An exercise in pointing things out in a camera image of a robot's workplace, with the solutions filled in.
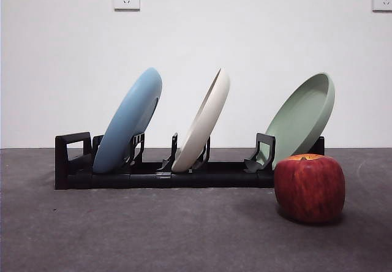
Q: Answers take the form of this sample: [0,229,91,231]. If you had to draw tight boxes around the blue plate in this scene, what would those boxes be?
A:
[92,67,163,174]

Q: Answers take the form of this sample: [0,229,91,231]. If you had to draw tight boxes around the red apple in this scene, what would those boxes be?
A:
[274,153,346,224]

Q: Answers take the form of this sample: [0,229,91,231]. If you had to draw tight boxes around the cream plate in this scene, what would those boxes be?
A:
[171,67,231,173]

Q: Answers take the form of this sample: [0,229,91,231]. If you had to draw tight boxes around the black plate rack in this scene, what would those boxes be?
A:
[55,132,325,191]

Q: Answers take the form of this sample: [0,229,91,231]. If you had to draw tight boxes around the green plate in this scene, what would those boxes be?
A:
[259,72,336,166]

